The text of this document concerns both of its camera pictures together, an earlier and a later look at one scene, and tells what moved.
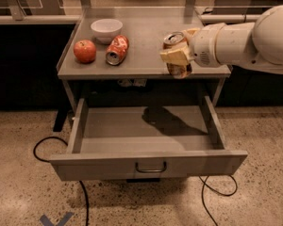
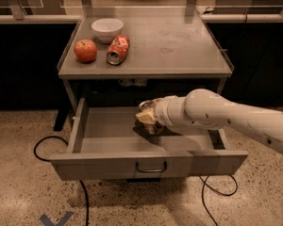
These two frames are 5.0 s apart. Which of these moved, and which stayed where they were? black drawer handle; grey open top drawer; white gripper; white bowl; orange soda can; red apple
Moved: orange soda can; white gripper
Stayed: black drawer handle; white bowl; grey open top drawer; red apple
